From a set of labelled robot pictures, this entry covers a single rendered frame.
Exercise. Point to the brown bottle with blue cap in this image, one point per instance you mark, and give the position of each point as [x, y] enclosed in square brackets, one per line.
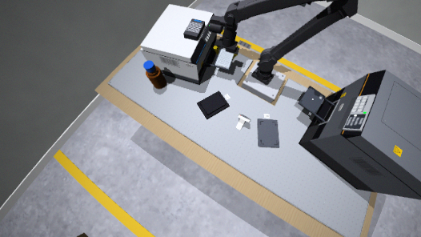
[154, 74]

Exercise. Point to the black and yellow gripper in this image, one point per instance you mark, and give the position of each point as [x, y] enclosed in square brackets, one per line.
[228, 44]

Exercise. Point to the white multi-well plate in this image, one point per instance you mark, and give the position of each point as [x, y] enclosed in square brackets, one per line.
[224, 59]

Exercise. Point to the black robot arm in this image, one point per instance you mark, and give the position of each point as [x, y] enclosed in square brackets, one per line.
[242, 10]

